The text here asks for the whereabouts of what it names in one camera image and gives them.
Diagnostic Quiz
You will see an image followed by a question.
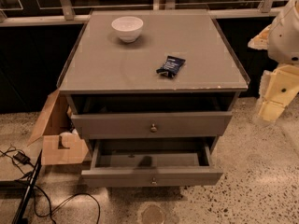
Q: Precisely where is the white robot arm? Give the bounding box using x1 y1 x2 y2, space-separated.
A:
248 0 299 122

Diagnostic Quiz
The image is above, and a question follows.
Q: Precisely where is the grey wooden drawer cabinet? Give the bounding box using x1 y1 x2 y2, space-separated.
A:
56 8 251 189

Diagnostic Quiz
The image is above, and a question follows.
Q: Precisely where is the grey middle drawer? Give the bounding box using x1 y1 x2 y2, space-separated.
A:
71 111 232 139

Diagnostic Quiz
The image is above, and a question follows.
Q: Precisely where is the grey drawer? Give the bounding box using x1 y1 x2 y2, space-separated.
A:
81 138 222 187
71 111 232 139

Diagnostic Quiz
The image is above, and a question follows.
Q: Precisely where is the grey bottom drawer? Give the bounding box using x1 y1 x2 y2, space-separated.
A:
81 138 222 187

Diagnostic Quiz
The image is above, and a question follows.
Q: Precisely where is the dark blue snack packet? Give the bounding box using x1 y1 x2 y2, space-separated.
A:
156 56 185 78

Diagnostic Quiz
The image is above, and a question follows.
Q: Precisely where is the white ceramic bowl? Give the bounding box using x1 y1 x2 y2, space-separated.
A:
111 16 144 43

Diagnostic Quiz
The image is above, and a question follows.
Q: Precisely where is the brown cardboard box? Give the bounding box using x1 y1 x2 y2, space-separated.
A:
28 90 89 165

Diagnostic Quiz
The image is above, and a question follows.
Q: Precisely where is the black power adapter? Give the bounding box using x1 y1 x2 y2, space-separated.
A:
13 151 30 164

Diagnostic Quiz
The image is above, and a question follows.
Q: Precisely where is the black monitor stand edge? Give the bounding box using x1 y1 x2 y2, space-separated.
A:
11 153 41 224

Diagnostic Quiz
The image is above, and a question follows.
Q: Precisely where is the metal window railing frame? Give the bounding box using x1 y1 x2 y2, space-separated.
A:
0 0 289 26

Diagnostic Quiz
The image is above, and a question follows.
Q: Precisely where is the black cable on floor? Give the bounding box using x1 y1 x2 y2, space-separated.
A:
0 145 102 224

